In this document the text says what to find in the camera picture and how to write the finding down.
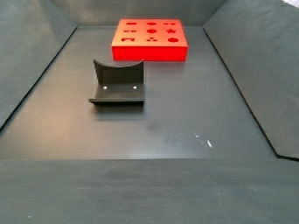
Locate red shape sorter block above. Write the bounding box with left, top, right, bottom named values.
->
left=110, top=18, right=188, bottom=61

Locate black curved holder bracket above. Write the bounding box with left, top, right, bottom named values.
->
left=88, top=60, right=145, bottom=105

